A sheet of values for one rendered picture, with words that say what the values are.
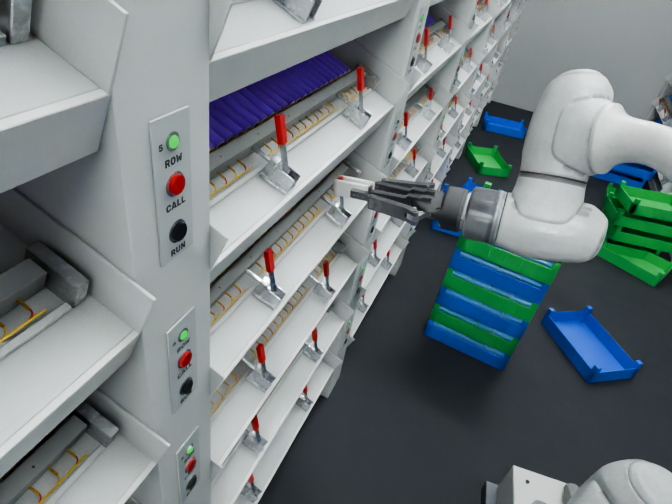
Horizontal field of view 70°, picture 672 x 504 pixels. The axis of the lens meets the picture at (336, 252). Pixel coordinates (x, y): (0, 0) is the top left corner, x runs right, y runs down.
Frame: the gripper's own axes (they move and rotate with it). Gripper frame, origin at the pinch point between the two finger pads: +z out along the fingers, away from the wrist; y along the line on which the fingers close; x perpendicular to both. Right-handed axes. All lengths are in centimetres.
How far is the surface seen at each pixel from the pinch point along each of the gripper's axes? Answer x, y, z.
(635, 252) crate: -92, 171, -91
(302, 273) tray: -7.9, -18.0, 1.7
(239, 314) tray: -6.3, -32.4, 4.5
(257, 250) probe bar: -2.0, -22.7, 7.0
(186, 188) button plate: 22, -48, -3
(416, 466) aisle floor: -85, 7, -20
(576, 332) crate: -91, 93, -63
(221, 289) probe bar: -2.2, -32.8, 6.7
